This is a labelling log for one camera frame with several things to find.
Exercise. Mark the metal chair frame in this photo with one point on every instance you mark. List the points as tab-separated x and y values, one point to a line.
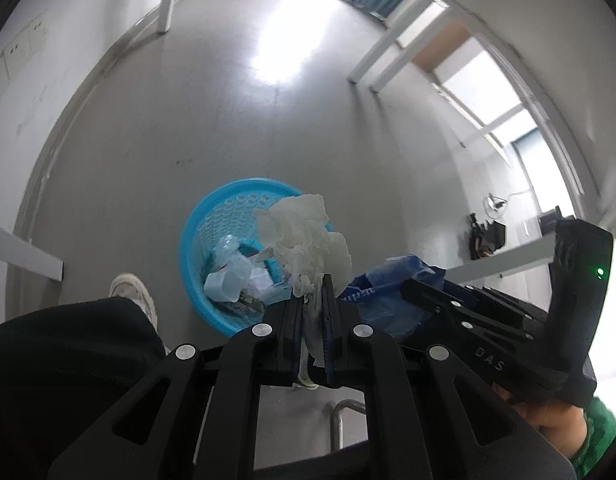
336	425

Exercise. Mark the black box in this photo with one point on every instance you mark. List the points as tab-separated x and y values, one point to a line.
550	220

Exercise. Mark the blue plastic bag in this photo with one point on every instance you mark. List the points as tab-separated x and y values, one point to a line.
382	300

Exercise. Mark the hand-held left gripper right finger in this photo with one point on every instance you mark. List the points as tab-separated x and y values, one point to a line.
397	390

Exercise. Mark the wall outlet panel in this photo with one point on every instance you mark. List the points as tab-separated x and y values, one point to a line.
18	52

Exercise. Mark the white tissue paper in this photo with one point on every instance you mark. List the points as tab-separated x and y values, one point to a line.
303	235

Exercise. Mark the dark snack wrapper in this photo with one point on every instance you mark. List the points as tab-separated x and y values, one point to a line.
250	302

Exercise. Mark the clear plastic wrap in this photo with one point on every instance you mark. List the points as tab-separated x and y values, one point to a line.
229	247

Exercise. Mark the white table frame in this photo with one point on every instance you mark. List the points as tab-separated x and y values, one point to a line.
387	50

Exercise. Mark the person's right hand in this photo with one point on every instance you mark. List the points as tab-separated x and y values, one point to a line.
557	425

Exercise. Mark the crumpled white plastic film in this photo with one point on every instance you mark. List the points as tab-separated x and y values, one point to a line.
228	280

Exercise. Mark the person's right forearm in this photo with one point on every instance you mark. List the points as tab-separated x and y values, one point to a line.
598	435

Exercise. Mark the white round device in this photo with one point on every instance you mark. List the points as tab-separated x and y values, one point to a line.
495	205

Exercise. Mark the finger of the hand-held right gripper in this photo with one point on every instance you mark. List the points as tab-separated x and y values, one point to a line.
437	300
502	306

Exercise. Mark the white sneaker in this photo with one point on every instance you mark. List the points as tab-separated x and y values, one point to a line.
135	295

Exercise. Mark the blue plastic wastebasket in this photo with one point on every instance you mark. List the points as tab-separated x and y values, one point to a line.
198	240

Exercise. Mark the person's left leg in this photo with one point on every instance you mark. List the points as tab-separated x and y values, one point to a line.
63	370

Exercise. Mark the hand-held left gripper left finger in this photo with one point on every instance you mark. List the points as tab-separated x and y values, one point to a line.
228	385

